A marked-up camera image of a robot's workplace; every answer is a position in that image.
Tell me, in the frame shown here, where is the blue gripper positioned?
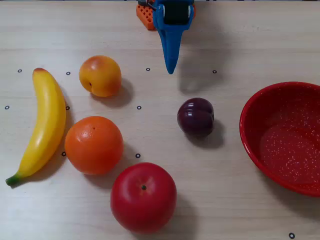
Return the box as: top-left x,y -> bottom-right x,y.
152,0 -> 195,75

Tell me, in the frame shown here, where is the dark purple plum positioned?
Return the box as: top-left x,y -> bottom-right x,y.
176,97 -> 215,138

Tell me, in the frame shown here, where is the orange robot base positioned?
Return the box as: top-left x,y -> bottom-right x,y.
136,3 -> 197,31

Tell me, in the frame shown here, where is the red speckled bowl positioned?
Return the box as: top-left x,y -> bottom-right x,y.
239,81 -> 320,198

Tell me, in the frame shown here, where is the yellow orange peach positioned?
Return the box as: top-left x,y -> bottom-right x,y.
78,55 -> 123,98

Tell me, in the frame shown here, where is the orange fruit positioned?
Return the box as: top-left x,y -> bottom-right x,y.
64,115 -> 125,175

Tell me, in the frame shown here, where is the yellow banana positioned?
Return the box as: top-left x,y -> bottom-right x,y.
5,67 -> 67,187

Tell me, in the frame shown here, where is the red apple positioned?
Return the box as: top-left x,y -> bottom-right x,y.
110,162 -> 178,235

